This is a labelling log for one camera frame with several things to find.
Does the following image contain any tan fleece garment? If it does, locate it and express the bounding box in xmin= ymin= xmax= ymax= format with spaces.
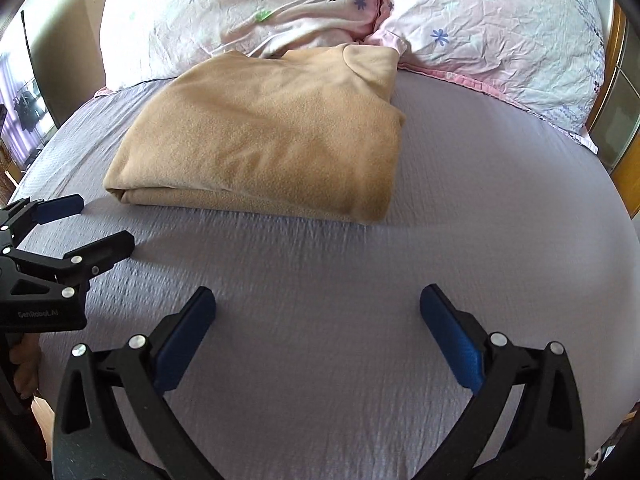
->
xmin=102 ymin=42 xmax=407 ymax=224

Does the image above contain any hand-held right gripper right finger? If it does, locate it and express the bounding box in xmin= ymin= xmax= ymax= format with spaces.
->
xmin=414 ymin=283 xmax=587 ymax=480

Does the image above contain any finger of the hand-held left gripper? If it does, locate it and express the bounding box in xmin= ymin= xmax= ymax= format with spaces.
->
xmin=0 ymin=193 xmax=85 ymax=248
xmin=0 ymin=231 xmax=136 ymax=307

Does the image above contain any pink floral tree-print pillow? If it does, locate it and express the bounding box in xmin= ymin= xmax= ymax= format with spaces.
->
xmin=99 ymin=0 xmax=388 ymax=92

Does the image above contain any purple curtain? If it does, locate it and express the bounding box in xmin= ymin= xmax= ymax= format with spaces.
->
xmin=0 ymin=54 xmax=57 ymax=173

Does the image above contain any lavender bed sheet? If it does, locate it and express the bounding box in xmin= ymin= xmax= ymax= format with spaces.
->
xmin=9 ymin=66 xmax=637 ymax=480

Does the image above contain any person's left hand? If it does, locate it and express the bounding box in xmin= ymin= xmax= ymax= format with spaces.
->
xmin=9 ymin=334 xmax=44 ymax=402

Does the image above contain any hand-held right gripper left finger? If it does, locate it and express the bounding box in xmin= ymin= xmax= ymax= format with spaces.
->
xmin=52 ymin=286 xmax=227 ymax=480

